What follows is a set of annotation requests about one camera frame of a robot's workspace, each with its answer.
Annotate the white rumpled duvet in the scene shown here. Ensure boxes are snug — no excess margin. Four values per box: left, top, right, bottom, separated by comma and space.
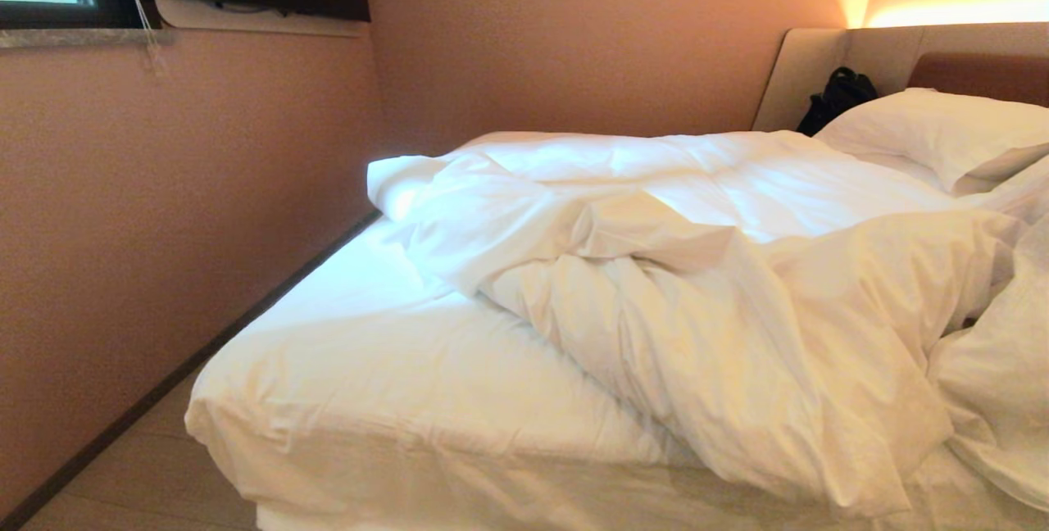
366, 130, 1049, 519

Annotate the white blind cord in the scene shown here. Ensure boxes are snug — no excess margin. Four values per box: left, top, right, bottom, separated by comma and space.
116, 0, 167, 77

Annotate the white pillow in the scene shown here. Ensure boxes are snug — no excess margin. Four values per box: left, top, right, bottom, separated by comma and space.
815, 88, 1049, 197

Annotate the bed with white sheet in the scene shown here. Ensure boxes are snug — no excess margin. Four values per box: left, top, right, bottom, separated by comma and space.
184, 214, 1049, 531

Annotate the padded beige headboard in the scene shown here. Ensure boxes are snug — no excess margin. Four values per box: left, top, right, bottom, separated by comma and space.
752, 21, 1049, 133

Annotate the brown headboard cushion panel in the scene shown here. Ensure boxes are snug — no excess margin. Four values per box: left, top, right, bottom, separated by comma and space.
906, 52, 1049, 109

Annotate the black bag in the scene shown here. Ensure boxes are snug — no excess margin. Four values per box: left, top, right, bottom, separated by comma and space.
796, 66, 879, 137

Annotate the grey stone window sill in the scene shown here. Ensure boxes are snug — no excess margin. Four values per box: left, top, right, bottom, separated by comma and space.
0, 27, 176, 50

